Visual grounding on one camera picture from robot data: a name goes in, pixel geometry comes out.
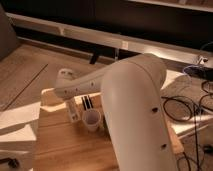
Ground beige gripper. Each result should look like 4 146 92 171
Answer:
55 68 75 87

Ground clear plastic bottle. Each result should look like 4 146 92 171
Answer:
66 100 81 123

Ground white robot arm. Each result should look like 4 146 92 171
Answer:
54 53 177 171

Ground black slotted holder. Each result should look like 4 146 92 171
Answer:
81 95 93 110

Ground translucent plastic cup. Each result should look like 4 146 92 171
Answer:
82 109 101 132

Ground dark chair corner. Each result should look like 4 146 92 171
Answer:
0 4 20 61

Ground white long rail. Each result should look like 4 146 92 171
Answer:
6 13 213 68

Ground black cables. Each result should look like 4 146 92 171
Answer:
161 43 213 171

